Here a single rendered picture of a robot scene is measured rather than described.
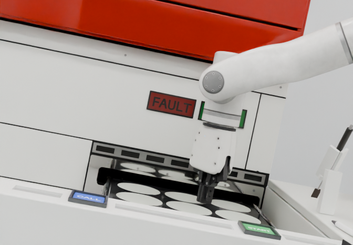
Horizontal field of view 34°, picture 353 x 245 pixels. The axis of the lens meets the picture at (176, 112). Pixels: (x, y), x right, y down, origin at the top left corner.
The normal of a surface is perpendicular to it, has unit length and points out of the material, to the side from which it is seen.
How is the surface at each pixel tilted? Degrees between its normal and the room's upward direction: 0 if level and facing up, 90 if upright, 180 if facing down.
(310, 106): 90
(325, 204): 90
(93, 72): 90
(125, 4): 90
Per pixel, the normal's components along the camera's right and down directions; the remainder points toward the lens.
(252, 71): 0.04, -0.10
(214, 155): -0.74, -0.13
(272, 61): 0.39, -0.26
